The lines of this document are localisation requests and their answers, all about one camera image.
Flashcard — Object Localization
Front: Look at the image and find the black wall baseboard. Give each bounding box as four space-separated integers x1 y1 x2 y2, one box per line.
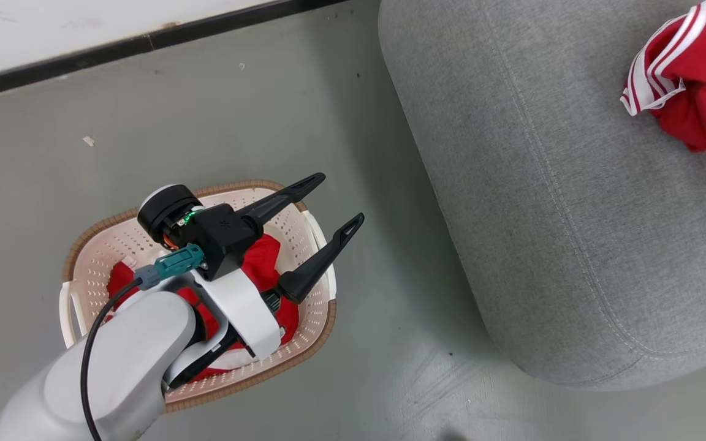
0 0 344 102

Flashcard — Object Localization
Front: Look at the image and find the cream perforated laundry basket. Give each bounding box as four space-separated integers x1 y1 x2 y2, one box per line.
59 179 338 412

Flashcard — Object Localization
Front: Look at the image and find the grey fabric sofa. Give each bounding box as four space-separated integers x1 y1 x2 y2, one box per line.
378 0 706 392

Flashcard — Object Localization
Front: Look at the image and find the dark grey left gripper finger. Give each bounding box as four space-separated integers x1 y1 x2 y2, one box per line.
276 213 365 304
237 173 327 227

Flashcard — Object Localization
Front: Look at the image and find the red garment with white hem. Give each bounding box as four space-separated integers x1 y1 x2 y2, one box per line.
107 234 300 382

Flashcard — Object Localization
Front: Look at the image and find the teal cable connector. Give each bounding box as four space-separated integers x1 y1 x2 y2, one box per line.
134 244 205 289

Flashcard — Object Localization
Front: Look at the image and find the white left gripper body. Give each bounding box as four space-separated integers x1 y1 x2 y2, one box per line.
137 184 284 390

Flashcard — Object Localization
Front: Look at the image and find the red garment with white stripes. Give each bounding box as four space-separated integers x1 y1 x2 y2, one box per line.
620 0 706 153

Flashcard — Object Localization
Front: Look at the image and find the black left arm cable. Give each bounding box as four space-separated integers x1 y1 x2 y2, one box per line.
80 279 145 441

